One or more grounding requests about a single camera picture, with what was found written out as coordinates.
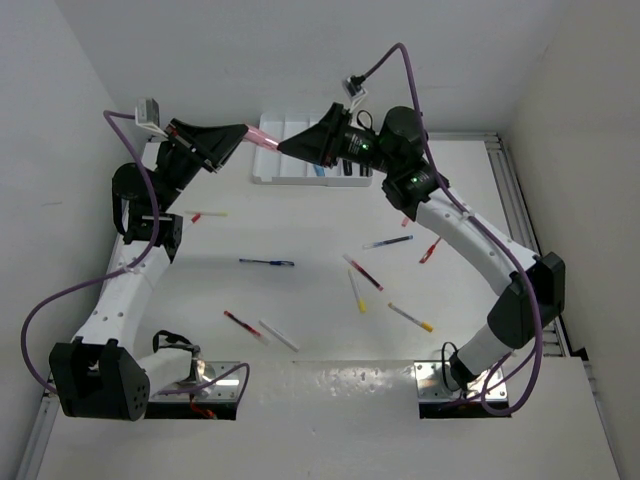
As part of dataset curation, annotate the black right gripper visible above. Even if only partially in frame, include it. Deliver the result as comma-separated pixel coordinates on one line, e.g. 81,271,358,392
277,103,397,175

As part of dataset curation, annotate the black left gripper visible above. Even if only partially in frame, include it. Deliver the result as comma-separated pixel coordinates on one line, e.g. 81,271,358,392
152,118,246,212

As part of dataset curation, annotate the pink eraser case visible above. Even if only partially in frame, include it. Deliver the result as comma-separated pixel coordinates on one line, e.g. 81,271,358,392
243,126,279,151

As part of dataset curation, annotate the blue ballpoint pen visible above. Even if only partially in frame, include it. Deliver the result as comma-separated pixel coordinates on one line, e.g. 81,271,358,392
239,258,295,267

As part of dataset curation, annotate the dark red gel pen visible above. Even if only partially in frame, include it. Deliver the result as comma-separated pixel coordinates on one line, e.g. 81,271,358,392
342,254,384,292

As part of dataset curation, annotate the red ballpoint pen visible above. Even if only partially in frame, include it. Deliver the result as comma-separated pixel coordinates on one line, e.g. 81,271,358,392
419,237,442,264

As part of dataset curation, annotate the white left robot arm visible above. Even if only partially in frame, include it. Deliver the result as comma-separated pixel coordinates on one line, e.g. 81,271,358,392
49,120,249,421

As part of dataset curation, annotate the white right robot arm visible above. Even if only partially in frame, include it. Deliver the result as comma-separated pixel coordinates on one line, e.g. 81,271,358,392
278,103,565,388

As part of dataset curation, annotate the white divided organizer tray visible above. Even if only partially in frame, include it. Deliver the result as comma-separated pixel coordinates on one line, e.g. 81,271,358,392
252,112,373,187

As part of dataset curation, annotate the red tip white pen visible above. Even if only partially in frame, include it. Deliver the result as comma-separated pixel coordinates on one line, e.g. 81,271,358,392
183,213,201,232

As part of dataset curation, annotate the blue gel pen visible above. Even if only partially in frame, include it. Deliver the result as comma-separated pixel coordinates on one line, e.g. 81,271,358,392
362,235,414,250

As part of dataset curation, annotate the white marker pen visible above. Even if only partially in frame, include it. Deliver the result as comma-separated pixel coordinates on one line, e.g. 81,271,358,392
259,319,300,353

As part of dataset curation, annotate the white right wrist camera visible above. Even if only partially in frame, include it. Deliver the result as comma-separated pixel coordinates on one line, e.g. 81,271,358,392
342,75,367,111

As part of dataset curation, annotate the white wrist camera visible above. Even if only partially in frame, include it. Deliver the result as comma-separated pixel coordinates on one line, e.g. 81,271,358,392
342,75,367,111
134,98,165,136

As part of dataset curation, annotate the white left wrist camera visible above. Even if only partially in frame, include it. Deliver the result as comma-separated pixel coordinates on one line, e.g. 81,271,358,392
134,98,165,136

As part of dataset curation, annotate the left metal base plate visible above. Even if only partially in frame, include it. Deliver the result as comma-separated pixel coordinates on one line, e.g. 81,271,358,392
158,362,251,403

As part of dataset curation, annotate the metal base plate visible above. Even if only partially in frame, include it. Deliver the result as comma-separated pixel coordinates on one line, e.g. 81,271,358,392
158,362,251,403
414,360,508,404

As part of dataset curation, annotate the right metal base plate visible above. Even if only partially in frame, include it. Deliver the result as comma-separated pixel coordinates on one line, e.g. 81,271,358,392
414,360,508,404

